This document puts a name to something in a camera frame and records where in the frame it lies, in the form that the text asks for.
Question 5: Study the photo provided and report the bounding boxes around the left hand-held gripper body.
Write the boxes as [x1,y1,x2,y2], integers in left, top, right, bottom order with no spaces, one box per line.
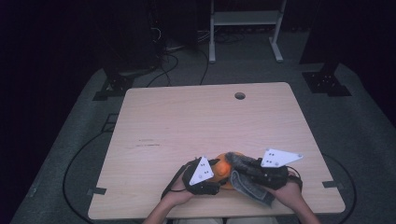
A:
[181,155,222,196]

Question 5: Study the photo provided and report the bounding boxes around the person's left hand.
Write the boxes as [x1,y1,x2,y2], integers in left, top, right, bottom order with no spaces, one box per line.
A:
[162,180,194,204]

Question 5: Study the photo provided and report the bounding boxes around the black floor cable loop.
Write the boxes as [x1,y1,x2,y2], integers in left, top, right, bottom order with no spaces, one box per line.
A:
[146,50,180,89]

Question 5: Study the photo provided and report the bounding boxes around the orange plush toy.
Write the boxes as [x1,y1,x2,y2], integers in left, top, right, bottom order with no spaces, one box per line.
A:
[211,151,247,191]

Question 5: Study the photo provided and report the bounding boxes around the hand-held gripper cable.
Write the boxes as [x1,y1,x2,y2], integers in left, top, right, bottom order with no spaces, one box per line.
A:
[287,165,304,191]
[161,163,189,201]

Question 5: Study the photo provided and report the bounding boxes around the long black floor cable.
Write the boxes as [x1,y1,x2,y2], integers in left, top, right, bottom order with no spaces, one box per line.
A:
[321,152,358,224]
[62,130,108,224]

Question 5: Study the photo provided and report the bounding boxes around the bundle of dark cables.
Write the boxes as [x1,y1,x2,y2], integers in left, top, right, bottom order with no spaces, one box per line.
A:
[197,28,248,45]

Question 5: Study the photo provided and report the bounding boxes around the black tape strip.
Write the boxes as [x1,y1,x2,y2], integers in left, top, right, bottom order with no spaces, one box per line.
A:
[321,180,346,191]
[86,187,107,196]

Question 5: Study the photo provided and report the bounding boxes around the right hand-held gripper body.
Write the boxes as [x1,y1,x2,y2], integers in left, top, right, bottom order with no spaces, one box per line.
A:
[255,148,304,190]

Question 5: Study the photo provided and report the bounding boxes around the right hand-held gripper cable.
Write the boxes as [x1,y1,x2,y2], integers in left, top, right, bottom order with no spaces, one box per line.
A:
[287,165,304,191]

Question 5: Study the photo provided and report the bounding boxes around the left hand-held gripper cable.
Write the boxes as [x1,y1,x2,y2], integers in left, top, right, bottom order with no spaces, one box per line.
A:
[161,163,189,201]

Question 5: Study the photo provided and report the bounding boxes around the white metal table frame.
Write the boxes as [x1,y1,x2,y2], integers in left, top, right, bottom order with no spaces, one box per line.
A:
[208,0,288,64]

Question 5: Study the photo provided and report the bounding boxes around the person's right hand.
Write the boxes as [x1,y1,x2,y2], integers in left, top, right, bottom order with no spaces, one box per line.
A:
[264,181,303,209]

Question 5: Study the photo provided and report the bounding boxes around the black stand with base plate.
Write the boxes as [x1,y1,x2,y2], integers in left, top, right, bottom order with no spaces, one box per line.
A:
[300,0,353,98]
[92,60,135,102]

